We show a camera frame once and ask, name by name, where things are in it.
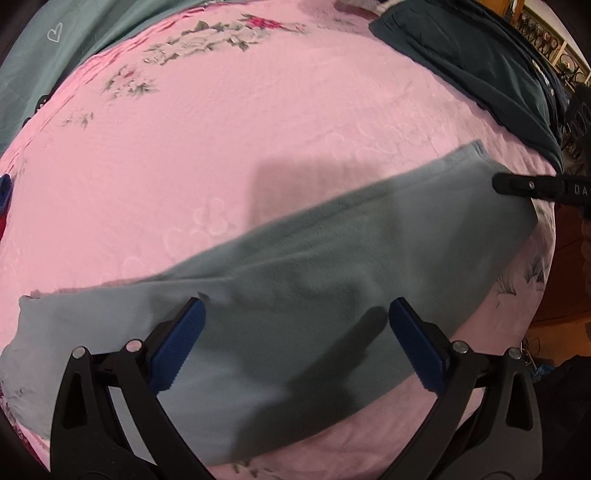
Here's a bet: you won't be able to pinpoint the grey pants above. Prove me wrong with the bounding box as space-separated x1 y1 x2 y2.
1 142 538 465

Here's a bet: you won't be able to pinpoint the dark teal folded clothes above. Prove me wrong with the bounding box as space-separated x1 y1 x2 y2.
369 1 568 173

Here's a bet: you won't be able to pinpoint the blue folded garment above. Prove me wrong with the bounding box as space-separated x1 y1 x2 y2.
0 174 13 217

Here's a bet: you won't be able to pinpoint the pink bedspread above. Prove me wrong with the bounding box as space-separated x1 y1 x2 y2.
1 1 557 479

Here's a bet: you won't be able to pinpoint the teal patterned sheet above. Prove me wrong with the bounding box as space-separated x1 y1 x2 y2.
1 0 204 151

